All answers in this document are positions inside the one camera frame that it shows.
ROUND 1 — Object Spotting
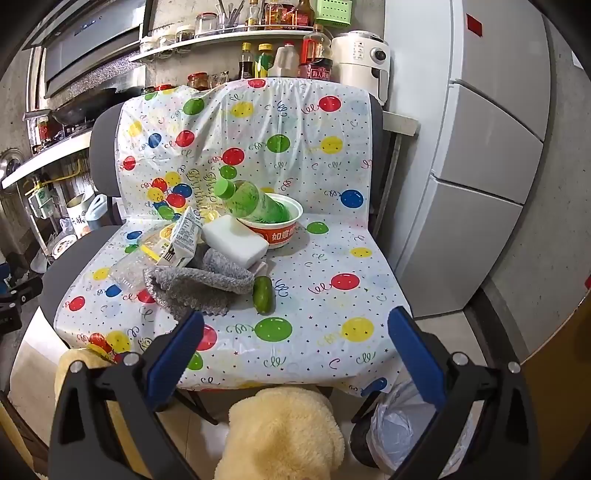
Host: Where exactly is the utensil holder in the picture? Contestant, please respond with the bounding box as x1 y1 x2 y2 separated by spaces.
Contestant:
217 0 245 33

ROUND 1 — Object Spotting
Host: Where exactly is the white kitchen appliance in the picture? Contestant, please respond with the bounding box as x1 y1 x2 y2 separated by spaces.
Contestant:
331 30 391 106

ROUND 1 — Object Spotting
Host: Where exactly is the grey knitted cloth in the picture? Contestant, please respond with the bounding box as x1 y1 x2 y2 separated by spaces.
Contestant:
143 248 256 321

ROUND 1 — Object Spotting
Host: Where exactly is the black wok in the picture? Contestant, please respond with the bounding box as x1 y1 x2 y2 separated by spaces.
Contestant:
50 88 123 125

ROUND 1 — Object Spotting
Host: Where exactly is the green plastic basket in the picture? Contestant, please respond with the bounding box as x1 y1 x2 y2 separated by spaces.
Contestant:
315 0 354 23

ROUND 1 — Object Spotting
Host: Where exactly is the clear crushed plastic bottle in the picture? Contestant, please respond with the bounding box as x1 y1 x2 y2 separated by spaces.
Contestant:
108 258 155 296

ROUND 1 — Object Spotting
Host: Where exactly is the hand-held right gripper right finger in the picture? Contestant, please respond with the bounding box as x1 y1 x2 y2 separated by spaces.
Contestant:
387 305 541 480

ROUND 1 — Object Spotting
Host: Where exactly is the white wall shelf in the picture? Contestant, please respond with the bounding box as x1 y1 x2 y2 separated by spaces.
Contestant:
129 25 319 63

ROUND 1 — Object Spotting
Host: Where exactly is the white drink carton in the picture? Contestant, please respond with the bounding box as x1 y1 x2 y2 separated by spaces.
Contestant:
156 206 205 268

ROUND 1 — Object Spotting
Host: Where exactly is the green bottle yellow cap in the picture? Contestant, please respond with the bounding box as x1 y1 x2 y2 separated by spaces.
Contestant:
255 43 274 78

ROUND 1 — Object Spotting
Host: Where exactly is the balloon print plastic cover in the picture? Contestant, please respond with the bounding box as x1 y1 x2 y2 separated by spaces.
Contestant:
54 78 398 398

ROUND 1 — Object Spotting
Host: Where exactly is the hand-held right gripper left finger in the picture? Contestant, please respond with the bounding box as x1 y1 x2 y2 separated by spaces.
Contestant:
48 310 206 480

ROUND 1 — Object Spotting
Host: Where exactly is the green plastic bottle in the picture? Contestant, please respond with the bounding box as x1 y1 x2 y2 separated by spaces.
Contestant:
213 179 291 227

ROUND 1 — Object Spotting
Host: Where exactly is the orange instant noodle bowl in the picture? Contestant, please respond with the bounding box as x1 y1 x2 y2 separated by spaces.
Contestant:
236 194 304 250

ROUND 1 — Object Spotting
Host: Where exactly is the green cucumber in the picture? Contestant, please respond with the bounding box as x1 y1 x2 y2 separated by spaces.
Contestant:
253 275 275 316

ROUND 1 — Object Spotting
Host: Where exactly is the yellow fluffy slipper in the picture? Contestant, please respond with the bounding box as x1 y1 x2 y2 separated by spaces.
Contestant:
216 387 346 480

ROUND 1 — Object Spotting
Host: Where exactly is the white tin can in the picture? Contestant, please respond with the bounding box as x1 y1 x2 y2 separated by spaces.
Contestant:
65 194 90 238

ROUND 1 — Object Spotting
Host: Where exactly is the glass storage jar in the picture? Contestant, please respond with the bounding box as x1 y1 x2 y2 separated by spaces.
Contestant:
195 12 218 38

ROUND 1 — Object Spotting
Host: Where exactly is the white kitchen counter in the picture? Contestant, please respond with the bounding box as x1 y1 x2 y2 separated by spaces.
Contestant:
0 129 93 190

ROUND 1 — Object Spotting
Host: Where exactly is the steel range hood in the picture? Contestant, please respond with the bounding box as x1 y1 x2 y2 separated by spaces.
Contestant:
23 0 153 100

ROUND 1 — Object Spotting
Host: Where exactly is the white sponge block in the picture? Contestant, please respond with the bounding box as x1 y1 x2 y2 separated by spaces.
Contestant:
201 216 269 269

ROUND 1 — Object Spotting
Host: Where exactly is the beige board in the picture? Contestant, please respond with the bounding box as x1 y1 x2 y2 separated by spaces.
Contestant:
381 111 420 139

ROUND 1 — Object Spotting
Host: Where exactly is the clear yellow food packet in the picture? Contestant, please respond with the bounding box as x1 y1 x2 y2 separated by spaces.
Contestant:
139 226 178 259

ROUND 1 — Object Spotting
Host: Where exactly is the red label sauce jar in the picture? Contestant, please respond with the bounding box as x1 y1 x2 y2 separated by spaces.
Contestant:
299 58 334 83

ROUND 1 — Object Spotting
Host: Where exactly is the bin with white bag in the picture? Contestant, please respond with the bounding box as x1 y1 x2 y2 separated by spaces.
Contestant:
349 378 481 474

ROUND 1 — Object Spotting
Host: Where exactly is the grey refrigerator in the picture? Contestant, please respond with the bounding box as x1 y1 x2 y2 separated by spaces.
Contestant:
383 0 555 319

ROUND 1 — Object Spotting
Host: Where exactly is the dark grey chair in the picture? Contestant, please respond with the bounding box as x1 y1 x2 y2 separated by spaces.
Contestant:
39 99 421 425

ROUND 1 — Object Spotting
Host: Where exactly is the white jug red cap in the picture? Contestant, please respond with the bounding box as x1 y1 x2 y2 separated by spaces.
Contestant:
268 42 301 78

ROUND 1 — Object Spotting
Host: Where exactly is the oil bottle red label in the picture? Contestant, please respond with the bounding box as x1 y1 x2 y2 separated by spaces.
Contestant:
301 24 332 65

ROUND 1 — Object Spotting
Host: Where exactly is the dark sauce bottle yellow cap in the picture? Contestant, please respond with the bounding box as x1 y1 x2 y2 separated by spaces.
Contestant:
239 42 256 80

